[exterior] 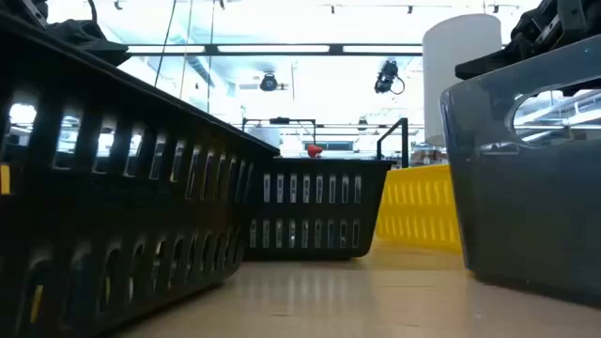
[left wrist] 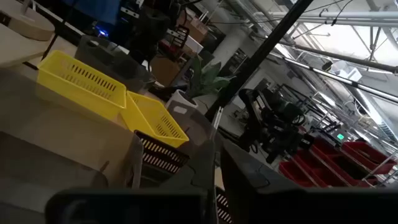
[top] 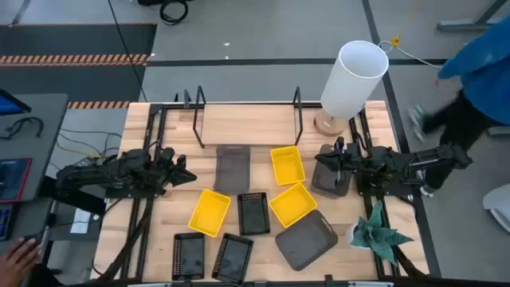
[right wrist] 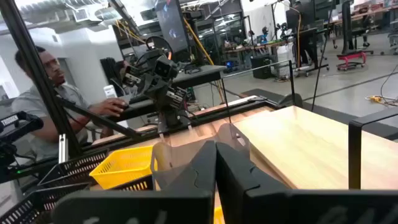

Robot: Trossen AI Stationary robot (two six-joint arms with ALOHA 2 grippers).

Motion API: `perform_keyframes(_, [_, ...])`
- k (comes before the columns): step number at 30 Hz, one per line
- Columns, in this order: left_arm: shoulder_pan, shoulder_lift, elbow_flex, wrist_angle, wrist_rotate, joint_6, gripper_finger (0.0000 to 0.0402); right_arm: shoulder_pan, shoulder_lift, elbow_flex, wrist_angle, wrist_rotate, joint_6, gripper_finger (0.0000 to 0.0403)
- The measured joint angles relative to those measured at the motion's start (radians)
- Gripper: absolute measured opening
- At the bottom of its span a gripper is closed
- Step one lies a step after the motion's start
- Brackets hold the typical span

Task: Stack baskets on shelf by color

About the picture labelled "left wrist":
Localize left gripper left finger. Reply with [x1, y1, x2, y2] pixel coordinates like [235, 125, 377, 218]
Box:
[160, 138, 219, 191]

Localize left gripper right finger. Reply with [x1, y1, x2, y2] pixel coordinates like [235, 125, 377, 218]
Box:
[220, 139, 302, 224]

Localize black slotted plastic basket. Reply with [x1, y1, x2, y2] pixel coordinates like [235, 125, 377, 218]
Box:
[133, 129, 234, 224]

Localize red plastic basket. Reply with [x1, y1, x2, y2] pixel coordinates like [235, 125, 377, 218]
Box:
[341, 141, 398, 175]
[278, 149, 328, 189]
[310, 138, 379, 188]

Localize yellow slotted plastic basket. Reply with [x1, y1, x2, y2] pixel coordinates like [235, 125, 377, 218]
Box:
[36, 49, 127, 121]
[120, 90, 190, 149]

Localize green plant in white pot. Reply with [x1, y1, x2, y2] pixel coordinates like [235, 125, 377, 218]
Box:
[164, 55, 236, 141]

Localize brown cardboard box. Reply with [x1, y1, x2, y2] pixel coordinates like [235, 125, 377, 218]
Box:
[176, 9, 210, 44]
[150, 55, 183, 88]

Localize green lit small device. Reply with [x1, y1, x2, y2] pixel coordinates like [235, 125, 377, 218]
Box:
[333, 130, 349, 144]

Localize long linked ceiling tube light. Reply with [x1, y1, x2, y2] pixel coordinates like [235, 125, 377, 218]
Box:
[269, 51, 398, 104]

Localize red plastic bins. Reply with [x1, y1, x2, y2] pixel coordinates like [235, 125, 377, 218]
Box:
[309, 148, 398, 188]

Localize grey translucent storage bin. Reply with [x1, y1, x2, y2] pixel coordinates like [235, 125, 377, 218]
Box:
[74, 34, 152, 93]

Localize black office chair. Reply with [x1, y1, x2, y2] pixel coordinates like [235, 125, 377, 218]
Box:
[128, 5, 172, 63]

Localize blue panel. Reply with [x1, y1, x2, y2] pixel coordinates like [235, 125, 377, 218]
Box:
[61, 0, 121, 26]

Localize white table lamp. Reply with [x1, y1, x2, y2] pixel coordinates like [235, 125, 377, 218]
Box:
[0, 0, 56, 42]

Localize black rig frame post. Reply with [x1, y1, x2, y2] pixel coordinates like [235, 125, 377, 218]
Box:
[203, 0, 315, 123]

